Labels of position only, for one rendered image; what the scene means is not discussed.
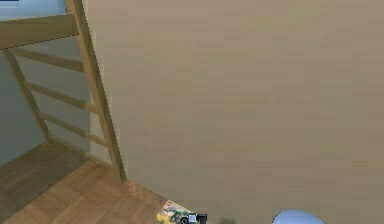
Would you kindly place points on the wooden slatted bed frame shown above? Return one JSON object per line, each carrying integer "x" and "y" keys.
{"x": 96, "y": 90}

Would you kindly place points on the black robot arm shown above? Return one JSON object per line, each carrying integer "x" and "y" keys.
{"x": 198, "y": 219}

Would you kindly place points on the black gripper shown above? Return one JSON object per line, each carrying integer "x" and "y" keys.
{"x": 183, "y": 220}

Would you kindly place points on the yellow building toy box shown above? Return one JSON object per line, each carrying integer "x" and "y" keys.
{"x": 168, "y": 212}

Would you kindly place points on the pale blue round object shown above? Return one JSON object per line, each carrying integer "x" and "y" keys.
{"x": 296, "y": 218}

